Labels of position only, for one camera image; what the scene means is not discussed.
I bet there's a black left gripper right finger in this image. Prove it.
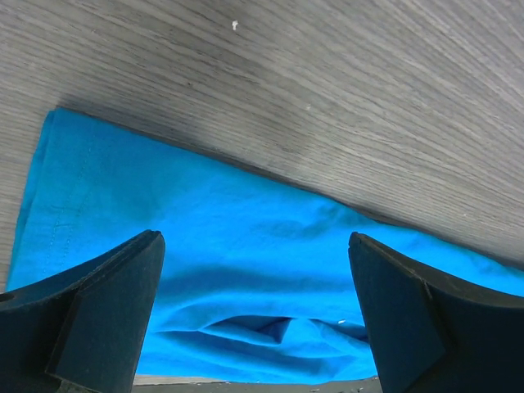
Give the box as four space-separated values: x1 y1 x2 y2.
348 233 523 392

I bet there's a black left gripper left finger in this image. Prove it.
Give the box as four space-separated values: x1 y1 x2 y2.
1 230 165 392

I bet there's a blue t shirt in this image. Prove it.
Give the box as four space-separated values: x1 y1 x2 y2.
7 109 523 384

